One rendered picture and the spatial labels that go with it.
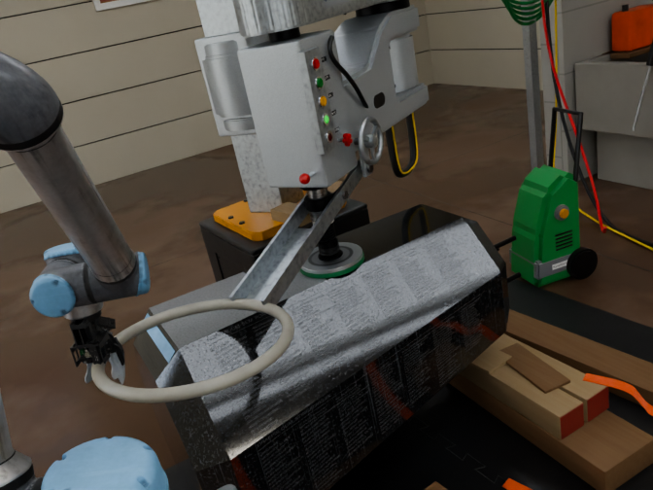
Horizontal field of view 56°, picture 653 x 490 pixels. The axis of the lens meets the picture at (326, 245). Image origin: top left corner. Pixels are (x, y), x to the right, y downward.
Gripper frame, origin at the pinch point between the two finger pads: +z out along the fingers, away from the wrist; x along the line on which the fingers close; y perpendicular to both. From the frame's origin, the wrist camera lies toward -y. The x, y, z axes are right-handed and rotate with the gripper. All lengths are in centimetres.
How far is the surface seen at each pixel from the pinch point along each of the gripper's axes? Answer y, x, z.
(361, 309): -40, 64, 10
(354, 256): -53, 64, -2
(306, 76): -39, 58, -62
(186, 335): -25.0, 12.8, 3.5
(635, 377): -68, 162, 68
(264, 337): -26.4, 34.9, 8.3
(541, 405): -46, 120, 59
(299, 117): -43, 54, -51
